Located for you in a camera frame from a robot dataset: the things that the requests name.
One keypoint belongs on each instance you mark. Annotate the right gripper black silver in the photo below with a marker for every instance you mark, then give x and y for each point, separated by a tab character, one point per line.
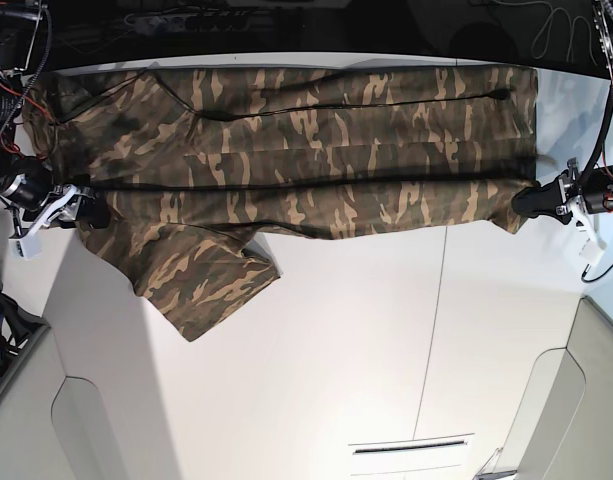
27	194

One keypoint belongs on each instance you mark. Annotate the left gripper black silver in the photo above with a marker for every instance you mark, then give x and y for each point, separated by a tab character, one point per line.
593	197

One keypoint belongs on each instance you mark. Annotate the camouflage T-shirt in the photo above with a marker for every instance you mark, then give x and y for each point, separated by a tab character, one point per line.
194	163

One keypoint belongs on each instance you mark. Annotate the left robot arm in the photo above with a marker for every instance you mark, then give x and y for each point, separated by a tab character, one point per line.
603	22

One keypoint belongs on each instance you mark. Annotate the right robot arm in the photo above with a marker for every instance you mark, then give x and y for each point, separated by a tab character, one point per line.
26	33

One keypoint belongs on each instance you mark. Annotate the black power strip background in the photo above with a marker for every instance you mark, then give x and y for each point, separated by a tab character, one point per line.
151	24

